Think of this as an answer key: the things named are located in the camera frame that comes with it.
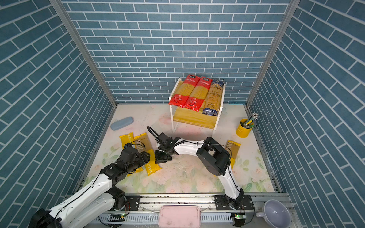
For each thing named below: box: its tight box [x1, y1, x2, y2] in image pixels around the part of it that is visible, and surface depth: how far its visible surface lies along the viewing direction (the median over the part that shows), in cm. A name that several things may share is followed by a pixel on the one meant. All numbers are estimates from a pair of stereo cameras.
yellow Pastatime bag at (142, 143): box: [134, 132, 162, 177], surface depth 86 cm
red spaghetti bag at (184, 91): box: [168, 74, 201, 109], surface depth 80 cm
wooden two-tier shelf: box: [168, 74, 226, 133], surface depth 81 cm
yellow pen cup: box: [235, 118, 255, 139], surface depth 98 cm
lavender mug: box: [255, 199, 292, 228], surface depth 69 cm
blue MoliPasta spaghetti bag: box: [201, 79, 226, 117], surface depth 77 cm
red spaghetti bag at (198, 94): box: [183, 76, 213, 113], surface depth 79 cm
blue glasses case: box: [110, 116, 134, 131], surface depth 107 cm
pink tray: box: [158, 204, 202, 228], surface depth 69 cm
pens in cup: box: [243, 112, 259, 128], surface depth 96 cm
